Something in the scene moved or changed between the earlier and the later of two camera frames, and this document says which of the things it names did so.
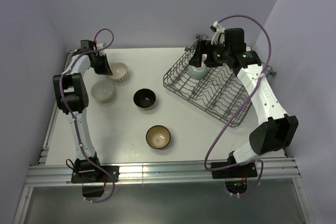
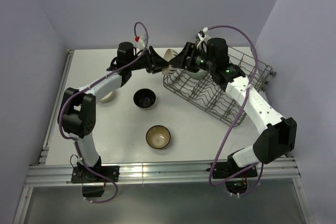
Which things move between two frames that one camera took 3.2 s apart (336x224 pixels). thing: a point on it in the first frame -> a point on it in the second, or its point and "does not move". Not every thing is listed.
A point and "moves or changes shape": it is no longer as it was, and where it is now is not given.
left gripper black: x=106 y=70 -> x=155 y=64
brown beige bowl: x=158 y=137 does not move
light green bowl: x=197 y=72 does not move
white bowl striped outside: x=119 y=71 moves or changes shape
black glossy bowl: x=144 y=98 does not move
